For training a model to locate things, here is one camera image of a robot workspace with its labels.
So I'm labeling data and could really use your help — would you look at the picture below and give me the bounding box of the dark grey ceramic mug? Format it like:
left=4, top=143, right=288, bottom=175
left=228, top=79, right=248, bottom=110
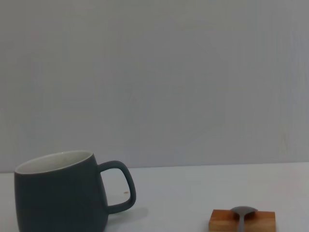
left=14, top=150, right=137, bottom=232

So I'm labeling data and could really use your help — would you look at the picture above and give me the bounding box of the blue handled metal spoon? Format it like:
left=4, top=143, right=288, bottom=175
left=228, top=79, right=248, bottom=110
left=229, top=205, right=259, bottom=232

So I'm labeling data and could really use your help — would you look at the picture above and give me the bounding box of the orange-brown wooden block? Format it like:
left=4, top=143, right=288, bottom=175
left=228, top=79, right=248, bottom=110
left=208, top=209, right=276, bottom=232

